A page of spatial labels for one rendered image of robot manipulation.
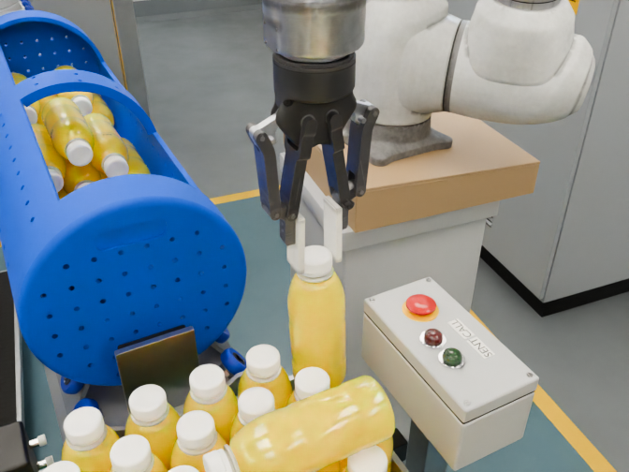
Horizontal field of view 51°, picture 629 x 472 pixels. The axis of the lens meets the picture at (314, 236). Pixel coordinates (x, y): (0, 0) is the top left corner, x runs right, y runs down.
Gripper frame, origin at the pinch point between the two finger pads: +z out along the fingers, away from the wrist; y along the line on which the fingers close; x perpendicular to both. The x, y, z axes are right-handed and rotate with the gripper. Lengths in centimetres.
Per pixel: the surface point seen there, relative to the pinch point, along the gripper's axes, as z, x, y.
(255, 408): 14.5, 7.0, 10.6
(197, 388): 14.5, 1.4, 15.0
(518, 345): 123, -66, -114
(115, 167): 12, -49, 12
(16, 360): 108, -122, 42
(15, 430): 22.1, -9.2, 34.4
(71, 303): 10.6, -14.3, 24.8
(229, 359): 24.3, -10.5, 7.5
